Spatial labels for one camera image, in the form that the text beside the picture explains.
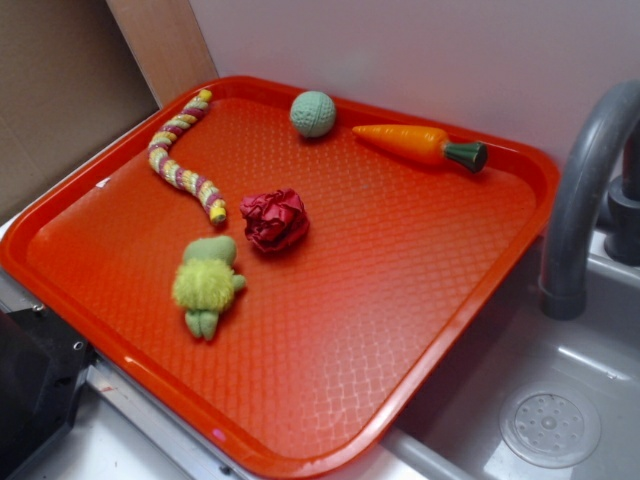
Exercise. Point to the sink drain cover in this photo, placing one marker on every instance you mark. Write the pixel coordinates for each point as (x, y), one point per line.
(550, 425)

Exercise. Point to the brown cardboard panel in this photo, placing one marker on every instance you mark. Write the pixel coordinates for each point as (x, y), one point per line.
(69, 87)

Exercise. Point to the grey plastic faucet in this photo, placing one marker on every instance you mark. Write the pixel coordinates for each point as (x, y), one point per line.
(594, 161)

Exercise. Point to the dark faucet handle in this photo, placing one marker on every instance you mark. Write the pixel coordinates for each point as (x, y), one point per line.
(622, 245)

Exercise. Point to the orange plastic carrot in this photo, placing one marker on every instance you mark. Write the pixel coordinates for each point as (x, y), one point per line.
(425, 145)

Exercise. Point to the red crumpled paper ball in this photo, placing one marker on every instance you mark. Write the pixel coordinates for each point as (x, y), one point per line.
(275, 220)

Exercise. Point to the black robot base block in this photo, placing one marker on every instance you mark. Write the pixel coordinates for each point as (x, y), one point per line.
(44, 363)

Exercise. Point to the red plastic tray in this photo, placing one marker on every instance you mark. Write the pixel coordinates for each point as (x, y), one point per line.
(331, 336)

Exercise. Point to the wooden board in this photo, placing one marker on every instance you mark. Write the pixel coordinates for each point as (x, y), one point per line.
(167, 43)

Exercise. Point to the green plush toy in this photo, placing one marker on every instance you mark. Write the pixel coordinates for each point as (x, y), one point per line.
(206, 284)

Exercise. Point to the grey toy sink basin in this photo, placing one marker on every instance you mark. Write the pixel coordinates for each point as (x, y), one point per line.
(450, 430)

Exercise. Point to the yellow pink twisted rope toy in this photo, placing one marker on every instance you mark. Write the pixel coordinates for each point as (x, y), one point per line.
(166, 167)

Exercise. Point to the green textured ball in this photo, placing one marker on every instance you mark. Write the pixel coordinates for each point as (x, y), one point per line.
(313, 114)

